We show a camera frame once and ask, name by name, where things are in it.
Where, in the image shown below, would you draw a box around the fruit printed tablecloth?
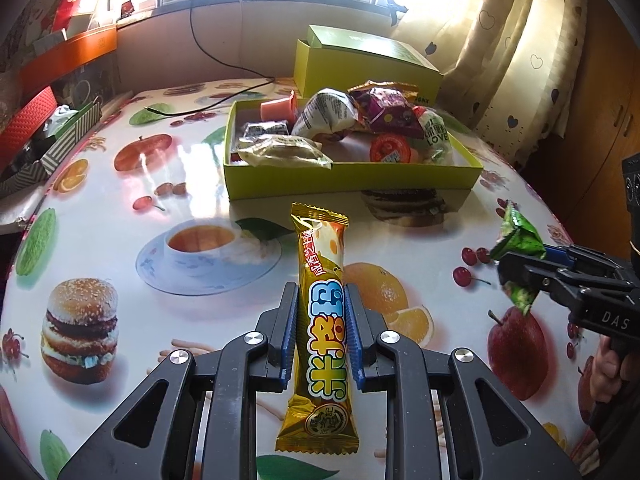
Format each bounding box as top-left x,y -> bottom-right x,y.
0,77 -> 601,480

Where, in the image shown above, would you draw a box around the red textured box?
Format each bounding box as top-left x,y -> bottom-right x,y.
0,85 -> 58,161

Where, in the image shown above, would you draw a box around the black cable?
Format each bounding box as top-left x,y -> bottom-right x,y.
145,0 -> 276,117

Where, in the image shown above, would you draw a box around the purple snack packet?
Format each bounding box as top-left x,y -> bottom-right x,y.
347,80 -> 426,138

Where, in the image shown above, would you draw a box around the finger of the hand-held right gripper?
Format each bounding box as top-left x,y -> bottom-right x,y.
497,252 -> 633,311
542,244 -> 628,283

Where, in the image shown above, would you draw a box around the orange box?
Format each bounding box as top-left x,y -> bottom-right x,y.
17,27 -> 118,91

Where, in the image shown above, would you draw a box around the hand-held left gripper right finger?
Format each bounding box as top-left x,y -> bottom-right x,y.
344,282 -> 583,480

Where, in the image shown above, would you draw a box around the brown white snack bag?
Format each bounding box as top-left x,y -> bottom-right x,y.
291,87 -> 361,143

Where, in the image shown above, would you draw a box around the green snack packet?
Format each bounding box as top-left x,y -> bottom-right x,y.
490,202 -> 546,317

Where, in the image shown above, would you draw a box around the closed yellow-green gift box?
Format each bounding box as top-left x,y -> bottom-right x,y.
292,25 -> 444,107

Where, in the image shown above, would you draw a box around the striped box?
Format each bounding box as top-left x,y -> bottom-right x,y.
0,102 -> 103,198

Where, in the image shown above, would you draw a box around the red lid jelly cup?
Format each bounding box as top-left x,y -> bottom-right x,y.
260,99 -> 297,121
370,135 -> 418,165

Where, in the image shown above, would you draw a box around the person's right hand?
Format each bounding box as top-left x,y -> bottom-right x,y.
589,337 -> 633,406

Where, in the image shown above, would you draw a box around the white crumpled paper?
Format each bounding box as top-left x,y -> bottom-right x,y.
47,105 -> 78,136

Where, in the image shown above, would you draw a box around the yellow snack bag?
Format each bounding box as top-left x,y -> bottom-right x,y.
367,80 -> 420,95

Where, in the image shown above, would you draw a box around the yellow-green box tray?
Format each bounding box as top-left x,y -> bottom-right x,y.
222,99 -> 485,204

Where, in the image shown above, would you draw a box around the gold snack bar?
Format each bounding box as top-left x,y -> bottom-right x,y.
275,202 -> 361,456

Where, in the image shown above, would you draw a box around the black red snack packet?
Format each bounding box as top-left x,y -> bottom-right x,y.
240,119 -> 291,143

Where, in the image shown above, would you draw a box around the heart print curtain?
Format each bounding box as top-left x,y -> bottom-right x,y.
400,0 -> 591,161

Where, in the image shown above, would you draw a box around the wooden cabinet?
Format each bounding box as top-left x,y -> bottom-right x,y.
520,0 -> 640,241

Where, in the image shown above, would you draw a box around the beige snack packet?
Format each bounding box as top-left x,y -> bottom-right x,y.
236,135 -> 333,170

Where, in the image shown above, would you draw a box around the clear snack bag green label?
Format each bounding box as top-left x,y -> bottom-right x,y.
415,110 -> 456,166

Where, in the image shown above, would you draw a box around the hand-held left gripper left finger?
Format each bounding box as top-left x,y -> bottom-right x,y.
57,282 -> 301,480

